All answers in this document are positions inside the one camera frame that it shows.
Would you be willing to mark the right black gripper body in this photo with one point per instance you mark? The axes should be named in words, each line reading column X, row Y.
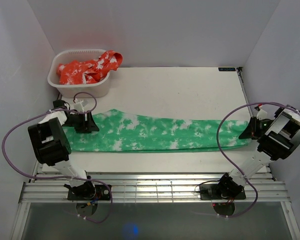
column 258, row 127

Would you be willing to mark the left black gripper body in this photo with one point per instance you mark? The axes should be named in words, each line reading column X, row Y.
column 77, row 121

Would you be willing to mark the green tie-dye trousers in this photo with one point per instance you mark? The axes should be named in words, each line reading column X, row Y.
column 130, row 133

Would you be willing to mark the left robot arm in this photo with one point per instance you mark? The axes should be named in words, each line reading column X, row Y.
column 52, row 147

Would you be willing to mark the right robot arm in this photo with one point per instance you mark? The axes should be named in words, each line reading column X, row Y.
column 277, row 139

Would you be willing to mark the orange tie-dye trousers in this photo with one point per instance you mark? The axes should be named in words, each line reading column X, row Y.
column 90, row 71

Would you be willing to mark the white plastic basket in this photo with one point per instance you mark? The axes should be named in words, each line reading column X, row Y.
column 98, row 90

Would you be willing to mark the dark table label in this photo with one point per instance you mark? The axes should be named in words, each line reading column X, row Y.
column 227, row 69

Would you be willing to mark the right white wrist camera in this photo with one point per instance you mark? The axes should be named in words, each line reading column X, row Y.
column 261, row 114

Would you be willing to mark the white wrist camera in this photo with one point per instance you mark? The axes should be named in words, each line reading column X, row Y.
column 261, row 114
column 79, row 105

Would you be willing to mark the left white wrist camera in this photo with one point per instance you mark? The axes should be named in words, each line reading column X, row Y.
column 79, row 105

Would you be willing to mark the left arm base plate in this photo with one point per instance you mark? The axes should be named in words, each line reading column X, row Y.
column 101, row 192

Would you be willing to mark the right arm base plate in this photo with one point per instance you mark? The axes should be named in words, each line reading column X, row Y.
column 209, row 191

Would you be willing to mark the aluminium rail frame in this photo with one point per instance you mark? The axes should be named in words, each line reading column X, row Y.
column 149, row 188

